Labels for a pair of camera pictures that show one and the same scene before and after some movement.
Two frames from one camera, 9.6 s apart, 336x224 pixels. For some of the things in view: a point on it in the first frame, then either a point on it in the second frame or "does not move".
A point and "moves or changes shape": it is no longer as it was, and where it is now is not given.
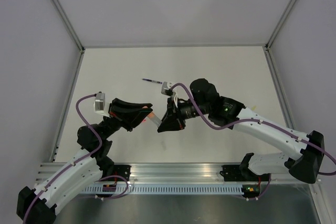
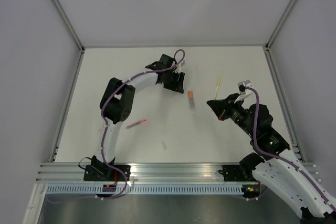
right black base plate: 232,173 does not move
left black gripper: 129,115 -> 177,86
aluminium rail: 167,173 does not move
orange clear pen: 152,116 moves or changes shape
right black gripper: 173,119 -> 222,107
